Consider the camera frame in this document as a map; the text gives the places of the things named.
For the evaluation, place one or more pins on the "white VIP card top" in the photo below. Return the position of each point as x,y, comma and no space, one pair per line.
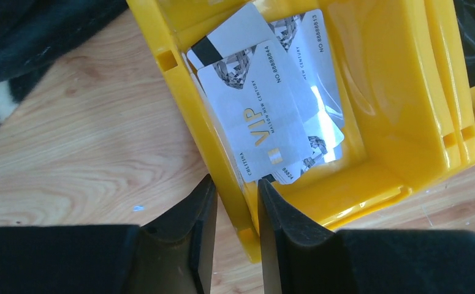
255,107

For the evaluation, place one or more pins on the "yellow bin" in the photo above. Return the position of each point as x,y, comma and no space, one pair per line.
451,29
399,134

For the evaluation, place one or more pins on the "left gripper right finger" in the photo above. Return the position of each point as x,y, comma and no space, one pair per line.
298,254

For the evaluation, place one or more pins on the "white magnetic stripe card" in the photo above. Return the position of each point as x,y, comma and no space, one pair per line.
243,29

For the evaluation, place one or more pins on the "silver cards pile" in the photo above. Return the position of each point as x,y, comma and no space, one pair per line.
324,137

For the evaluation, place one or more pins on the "yellow bin left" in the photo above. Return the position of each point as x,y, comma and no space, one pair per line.
399,134

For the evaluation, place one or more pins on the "white vip card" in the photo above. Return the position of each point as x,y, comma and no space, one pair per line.
305,39
255,107

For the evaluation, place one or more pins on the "black floral blanket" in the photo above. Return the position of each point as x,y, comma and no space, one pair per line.
34,34

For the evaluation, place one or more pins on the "white VIP card right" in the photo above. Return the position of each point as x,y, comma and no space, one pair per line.
305,39

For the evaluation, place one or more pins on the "yellow bin middle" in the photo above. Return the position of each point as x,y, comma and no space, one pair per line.
451,29

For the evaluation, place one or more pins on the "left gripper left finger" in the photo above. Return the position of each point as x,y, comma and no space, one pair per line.
174,252

